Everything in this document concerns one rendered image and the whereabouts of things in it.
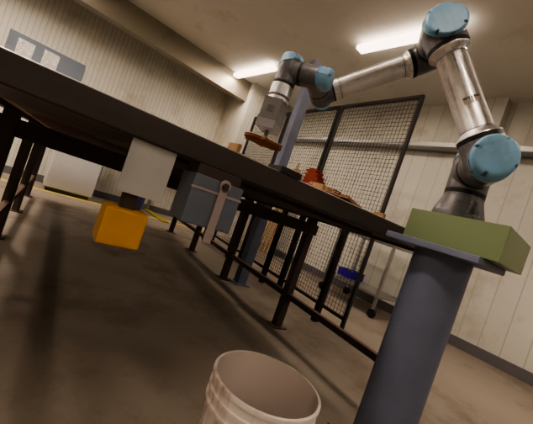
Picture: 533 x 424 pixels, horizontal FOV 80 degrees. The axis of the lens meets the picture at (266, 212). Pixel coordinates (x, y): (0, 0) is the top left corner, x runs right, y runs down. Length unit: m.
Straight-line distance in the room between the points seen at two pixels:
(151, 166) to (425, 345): 0.90
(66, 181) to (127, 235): 5.06
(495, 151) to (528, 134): 4.07
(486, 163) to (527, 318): 3.68
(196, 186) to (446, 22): 0.84
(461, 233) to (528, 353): 3.63
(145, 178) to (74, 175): 5.04
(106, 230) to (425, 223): 0.87
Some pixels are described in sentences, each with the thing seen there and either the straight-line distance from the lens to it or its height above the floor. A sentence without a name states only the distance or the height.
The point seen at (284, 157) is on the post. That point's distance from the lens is 3.28.
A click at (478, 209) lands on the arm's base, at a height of 1.01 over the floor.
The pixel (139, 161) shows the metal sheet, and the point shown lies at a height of 0.81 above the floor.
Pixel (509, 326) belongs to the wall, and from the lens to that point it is 4.63.
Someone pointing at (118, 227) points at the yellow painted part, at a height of 0.66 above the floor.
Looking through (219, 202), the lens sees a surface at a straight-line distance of 0.79.
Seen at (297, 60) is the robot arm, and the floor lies 1.31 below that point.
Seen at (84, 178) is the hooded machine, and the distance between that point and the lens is 5.80.
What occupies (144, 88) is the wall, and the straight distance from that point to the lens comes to 6.83.
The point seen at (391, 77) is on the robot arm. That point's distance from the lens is 1.27.
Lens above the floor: 0.80
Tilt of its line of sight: level
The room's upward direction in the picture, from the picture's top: 19 degrees clockwise
